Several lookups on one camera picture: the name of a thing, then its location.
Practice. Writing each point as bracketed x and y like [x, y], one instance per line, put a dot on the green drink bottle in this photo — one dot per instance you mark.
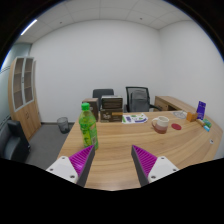
[88, 128]

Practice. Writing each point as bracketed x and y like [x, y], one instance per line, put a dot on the flat round red coaster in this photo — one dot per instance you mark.
[176, 126]

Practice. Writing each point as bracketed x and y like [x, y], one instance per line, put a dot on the small blue box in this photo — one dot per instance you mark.
[206, 128]

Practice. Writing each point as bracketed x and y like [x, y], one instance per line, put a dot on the white and maroon mug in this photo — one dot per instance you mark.
[162, 125]

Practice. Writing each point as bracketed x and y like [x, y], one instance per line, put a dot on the black mesh office chair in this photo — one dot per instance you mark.
[138, 100]

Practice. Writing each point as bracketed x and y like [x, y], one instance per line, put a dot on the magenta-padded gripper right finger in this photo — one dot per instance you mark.
[160, 166]

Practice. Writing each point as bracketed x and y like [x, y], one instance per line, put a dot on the wooden shelf cabinet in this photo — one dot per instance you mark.
[28, 113]

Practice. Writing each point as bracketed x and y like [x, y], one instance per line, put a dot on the long tan box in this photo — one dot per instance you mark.
[200, 122]

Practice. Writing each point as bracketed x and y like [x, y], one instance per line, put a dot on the black leather armchair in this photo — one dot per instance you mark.
[13, 143]

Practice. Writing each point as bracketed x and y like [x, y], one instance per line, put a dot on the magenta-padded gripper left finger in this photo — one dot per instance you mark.
[63, 166]

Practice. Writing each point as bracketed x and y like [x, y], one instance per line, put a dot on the long ceiling light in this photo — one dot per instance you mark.
[29, 27]

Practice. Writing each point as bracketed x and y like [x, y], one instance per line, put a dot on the wooden side desk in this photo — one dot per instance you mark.
[170, 102]

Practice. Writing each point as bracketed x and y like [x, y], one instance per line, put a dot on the printed paper sheet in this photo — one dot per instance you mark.
[135, 118]

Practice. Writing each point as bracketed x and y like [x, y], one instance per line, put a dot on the flat green box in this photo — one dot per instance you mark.
[207, 123]

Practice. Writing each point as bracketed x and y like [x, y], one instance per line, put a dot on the dark armless visitor chair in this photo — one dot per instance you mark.
[102, 92]

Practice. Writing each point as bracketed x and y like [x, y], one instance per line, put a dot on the dark brown printed carton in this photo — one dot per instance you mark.
[92, 106]

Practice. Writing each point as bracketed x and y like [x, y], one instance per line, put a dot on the brown cardboard carton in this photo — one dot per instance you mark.
[111, 115]

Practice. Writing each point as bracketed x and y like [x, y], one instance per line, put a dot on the purple standing pouch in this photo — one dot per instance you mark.
[201, 110]

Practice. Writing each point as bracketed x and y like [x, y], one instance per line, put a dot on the grey mesh waste bin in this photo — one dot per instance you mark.
[63, 125]

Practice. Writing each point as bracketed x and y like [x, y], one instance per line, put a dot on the black flat carton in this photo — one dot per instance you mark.
[112, 102]

